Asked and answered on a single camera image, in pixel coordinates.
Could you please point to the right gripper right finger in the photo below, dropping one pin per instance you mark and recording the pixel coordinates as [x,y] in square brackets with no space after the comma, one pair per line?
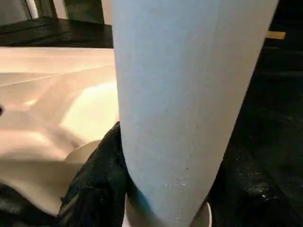
[248,201]

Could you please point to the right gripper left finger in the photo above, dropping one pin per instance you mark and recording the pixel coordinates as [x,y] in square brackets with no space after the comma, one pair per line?
[99,189]

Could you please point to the white plastic table top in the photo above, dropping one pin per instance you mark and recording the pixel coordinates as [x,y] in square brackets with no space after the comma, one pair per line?
[47,82]

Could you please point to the black table mat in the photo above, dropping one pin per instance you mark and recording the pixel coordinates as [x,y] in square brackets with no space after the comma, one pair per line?
[272,118]

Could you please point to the glossy black box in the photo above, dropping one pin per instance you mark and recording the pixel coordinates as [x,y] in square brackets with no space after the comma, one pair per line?
[288,14]

